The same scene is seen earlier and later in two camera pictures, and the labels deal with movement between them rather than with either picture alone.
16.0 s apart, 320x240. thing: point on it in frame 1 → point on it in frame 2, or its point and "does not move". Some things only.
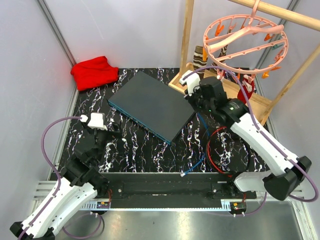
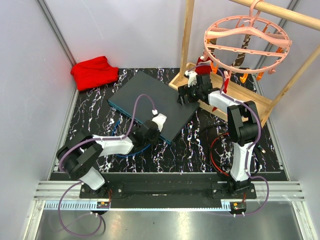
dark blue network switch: x=153 y=106 does not move
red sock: x=248 y=95 → x=225 y=86
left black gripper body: x=102 y=137 → x=153 y=139
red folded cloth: x=94 y=73 does not move
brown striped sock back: x=222 y=53 → x=239 y=58
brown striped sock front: x=198 y=63 → x=212 y=41
